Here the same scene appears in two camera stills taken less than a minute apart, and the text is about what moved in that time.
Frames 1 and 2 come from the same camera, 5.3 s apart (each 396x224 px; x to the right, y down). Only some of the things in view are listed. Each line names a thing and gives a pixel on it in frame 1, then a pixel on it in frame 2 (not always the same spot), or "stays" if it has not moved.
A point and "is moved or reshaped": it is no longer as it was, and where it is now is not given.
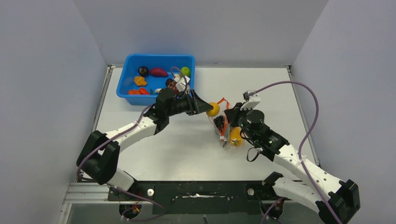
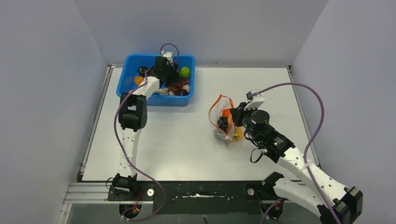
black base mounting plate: x=198 y=197 stays
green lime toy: x=186 y=72 stays
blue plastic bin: x=142 y=75 stays
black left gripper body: x=181 y=105 -> x=171 y=73
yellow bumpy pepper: x=235 y=138 is moved or reshaped
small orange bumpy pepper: x=140 y=80 stays
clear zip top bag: x=231 y=138 is moved or reshaped
